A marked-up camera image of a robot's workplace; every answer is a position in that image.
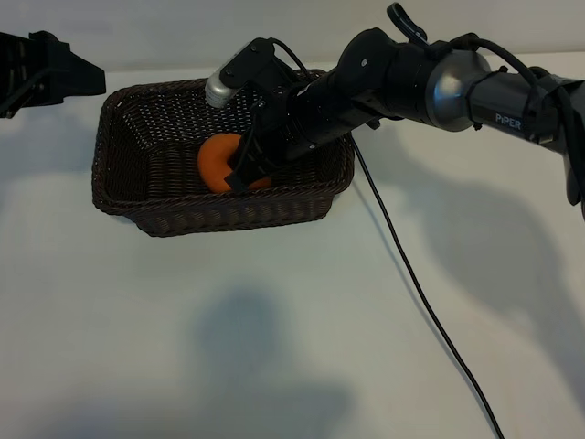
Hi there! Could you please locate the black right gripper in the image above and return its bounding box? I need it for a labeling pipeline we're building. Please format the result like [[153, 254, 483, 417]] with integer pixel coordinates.
[[225, 89, 321, 193]]

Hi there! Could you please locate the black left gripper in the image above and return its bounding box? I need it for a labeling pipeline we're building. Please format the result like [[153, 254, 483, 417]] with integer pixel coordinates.
[[0, 30, 107, 120]]

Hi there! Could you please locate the orange fruit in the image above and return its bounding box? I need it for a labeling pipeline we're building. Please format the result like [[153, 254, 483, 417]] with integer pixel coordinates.
[[197, 133, 273, 193]]

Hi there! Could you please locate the dark brown wicker basket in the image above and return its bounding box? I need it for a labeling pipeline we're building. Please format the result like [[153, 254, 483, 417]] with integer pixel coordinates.
[[90, 68, 356, 239]]

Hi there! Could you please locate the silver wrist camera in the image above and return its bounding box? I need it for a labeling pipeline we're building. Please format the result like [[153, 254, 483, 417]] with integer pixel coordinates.
[[204, 68, 241, 110]]

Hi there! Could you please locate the black camera bracket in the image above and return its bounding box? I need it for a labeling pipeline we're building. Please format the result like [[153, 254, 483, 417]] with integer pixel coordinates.
[[226, 37, 298, 102]]

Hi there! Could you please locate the thin black camera cable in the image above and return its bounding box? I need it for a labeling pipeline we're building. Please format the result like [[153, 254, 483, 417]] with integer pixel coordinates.
[[269, 38, 505, 439]]

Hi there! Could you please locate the black cable strap loop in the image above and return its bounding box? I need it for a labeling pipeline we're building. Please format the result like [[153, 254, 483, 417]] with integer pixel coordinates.
[[386, 2, 430, 47]]

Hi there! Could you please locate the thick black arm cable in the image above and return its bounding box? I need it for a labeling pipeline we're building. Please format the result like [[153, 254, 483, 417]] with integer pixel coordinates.
[[450, 32, 585, 143]]

